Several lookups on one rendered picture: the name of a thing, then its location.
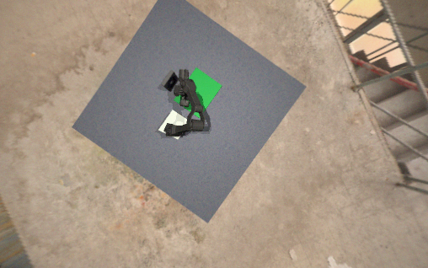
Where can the green circuit board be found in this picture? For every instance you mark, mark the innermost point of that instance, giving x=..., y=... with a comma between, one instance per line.
x=206, y=88

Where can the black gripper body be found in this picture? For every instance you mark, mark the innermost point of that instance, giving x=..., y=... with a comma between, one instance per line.
x=184, y=102

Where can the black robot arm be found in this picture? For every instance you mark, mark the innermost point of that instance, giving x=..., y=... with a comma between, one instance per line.
x=187, y=87

